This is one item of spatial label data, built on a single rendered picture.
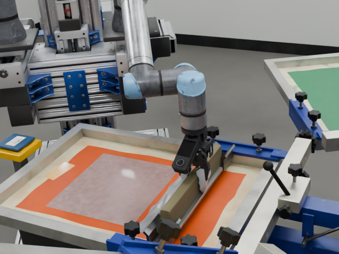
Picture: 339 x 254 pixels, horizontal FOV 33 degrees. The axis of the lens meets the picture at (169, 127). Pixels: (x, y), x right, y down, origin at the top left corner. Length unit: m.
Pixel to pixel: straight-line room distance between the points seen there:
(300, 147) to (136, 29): 0.63
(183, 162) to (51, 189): 0.51
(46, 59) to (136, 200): 0.85
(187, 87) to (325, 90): 1.03
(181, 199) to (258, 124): 2.70
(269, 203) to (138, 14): 0.68
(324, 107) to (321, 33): 3.19
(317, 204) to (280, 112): 2.87
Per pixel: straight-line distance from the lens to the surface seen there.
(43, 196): 1.83
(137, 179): 1.84
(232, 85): 4.86
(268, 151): 1.86
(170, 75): 1.60
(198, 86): 1.50
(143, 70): 1.61
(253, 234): 1.44
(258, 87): 4.81
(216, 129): 1.88
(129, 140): 2.03
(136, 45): 1.66
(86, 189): 1.83
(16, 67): 2.20
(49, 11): 2.46
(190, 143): 1.57
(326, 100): 2.34
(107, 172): 1.89
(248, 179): 1.81
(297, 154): 1.77
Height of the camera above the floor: 1.94
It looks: 27 degrees down
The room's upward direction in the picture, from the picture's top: 5 degrees counter-clockwise
